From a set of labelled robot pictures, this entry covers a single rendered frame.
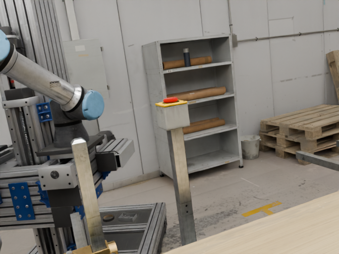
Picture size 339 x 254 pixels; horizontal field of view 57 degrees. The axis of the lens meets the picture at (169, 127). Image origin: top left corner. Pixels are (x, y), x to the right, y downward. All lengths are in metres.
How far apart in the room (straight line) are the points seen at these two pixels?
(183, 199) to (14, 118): 0.96
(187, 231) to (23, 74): 0.72
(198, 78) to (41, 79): 2.91
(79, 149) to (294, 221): 0.56
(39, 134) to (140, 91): 2.18
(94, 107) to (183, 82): 2.62
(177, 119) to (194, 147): 3.12
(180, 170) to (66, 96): 0.54
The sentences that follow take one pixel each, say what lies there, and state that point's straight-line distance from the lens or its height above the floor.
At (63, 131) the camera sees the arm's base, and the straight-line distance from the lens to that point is 1.38.
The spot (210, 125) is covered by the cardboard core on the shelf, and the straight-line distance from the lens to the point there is 3.67.
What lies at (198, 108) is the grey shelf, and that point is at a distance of 3.91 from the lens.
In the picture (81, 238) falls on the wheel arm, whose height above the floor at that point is 0.86.
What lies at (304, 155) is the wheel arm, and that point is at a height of 0.85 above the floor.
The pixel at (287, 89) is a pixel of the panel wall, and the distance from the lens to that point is 4.76.
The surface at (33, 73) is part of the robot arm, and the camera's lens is 1.15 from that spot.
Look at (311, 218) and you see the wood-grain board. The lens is 0.90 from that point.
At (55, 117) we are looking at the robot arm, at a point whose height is 1.16.
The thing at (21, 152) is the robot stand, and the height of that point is 1.01.
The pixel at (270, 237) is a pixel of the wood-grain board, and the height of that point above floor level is 0.90.
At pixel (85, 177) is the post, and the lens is 0.83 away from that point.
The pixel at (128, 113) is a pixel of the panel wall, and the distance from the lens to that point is 3.58.
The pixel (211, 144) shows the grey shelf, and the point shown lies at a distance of 4.08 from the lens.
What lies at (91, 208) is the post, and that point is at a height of 0.99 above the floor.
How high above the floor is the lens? 1.33
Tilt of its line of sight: 12 degrees down
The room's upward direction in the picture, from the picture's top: 8 degrees counter-clockwise
